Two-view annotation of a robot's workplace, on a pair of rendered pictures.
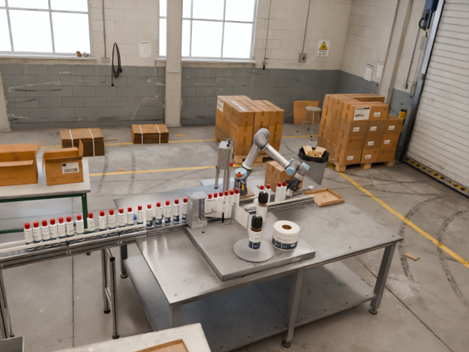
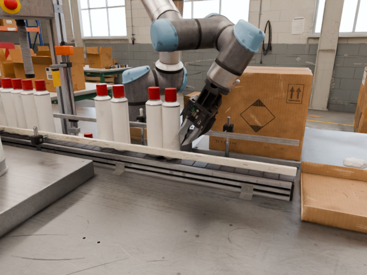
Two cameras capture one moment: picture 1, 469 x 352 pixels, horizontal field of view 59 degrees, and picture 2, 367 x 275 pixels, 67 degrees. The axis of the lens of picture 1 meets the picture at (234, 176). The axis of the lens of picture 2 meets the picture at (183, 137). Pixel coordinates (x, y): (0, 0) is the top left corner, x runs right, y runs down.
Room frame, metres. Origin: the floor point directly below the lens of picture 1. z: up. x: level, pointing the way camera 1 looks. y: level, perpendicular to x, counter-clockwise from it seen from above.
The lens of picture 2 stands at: (3.02, -1.08, 1.20)
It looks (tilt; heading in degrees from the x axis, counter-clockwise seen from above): 19 degrees down; 51
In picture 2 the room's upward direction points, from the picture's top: straight up
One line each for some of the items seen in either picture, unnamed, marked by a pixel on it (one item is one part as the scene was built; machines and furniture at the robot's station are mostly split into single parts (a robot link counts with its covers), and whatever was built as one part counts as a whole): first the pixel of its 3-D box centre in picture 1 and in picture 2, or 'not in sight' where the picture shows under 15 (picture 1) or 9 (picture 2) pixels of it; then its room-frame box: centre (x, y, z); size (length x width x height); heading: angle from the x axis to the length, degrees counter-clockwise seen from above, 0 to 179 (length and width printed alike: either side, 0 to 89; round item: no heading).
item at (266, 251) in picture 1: (253, 249); not in sight; (2.64, -0.19, 0.89); 0.31 x 0.31 x 0.01
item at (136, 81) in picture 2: (240, 177); (138, 83); (3.61, -0.06, 1.05); 0.13 x 0.12 x 0.14; 163
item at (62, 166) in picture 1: (63, 160); (60, 70); (3.81, 1.72, 0.97); 0.51 x 0.39 x 0.37; 27
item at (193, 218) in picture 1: (197, 209); not in sight; (2.95, 0.28, 1.01); 0.14 x 0.13 x 0.26; 120
